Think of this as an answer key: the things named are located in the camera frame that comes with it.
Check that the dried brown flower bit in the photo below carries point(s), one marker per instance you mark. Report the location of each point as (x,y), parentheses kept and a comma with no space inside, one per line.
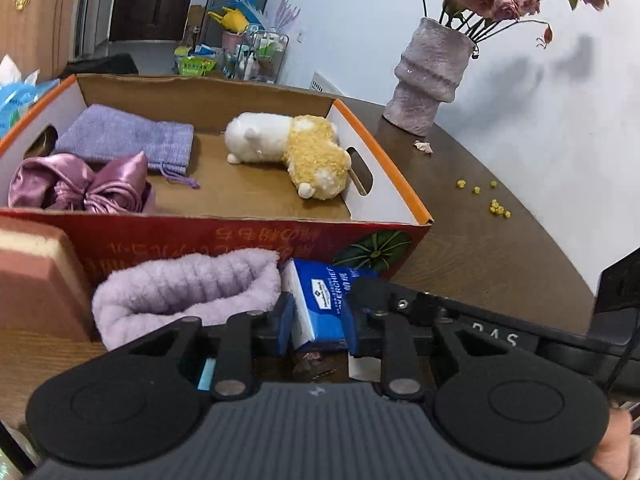
(310,362)

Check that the pink bucket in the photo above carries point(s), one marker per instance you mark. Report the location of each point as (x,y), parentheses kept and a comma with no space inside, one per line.
(231,41)

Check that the blue tissue packet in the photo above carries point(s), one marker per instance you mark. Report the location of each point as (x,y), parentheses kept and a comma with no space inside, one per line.
(320,305)

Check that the fallen pink petal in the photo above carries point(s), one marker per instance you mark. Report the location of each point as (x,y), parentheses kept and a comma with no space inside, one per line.
(423,146)

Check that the green packets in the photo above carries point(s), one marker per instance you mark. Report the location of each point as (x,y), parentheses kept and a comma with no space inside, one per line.
(195,62)

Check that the white and yellow plush toy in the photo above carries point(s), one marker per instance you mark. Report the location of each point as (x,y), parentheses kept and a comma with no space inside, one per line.
(310,155)

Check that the peach hard suitcase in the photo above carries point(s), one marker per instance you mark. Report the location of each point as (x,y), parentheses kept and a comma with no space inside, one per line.
(35,20)

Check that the small brown carton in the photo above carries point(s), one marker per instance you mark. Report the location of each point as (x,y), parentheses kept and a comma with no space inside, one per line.
(195,25)

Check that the blue soft tissue pack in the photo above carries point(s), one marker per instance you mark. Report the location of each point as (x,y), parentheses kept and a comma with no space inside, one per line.
(20,102)

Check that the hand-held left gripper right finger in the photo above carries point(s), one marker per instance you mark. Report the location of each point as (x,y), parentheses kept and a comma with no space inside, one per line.
(350,332)

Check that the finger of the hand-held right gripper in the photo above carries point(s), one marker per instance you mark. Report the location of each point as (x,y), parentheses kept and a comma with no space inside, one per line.
(395,297)

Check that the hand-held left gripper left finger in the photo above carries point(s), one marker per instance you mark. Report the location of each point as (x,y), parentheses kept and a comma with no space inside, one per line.
(286,322)

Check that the scattered yellow flower bits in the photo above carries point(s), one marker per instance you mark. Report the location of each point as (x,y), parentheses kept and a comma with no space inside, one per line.
(496,206)

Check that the pink layered sponge block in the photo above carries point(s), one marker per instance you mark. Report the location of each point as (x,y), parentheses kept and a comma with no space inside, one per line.
(35,290)

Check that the pale purple decoration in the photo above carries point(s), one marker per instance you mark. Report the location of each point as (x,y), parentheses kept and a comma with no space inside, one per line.
(287,10)

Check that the white box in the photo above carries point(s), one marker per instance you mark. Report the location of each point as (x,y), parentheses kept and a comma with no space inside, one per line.
(325,84)

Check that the orange pumpkin print cardboard box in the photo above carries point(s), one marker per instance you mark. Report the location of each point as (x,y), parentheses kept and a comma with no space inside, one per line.
(250,195)

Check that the dark brown door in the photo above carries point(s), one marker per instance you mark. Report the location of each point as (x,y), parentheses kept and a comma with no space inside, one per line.
(142,0)

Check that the fluffy lilac fabric pouch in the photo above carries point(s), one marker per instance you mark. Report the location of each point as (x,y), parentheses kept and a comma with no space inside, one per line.
(150,280)

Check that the person's right hand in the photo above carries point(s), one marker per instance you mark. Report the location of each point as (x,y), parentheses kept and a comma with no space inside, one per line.
(622,452)

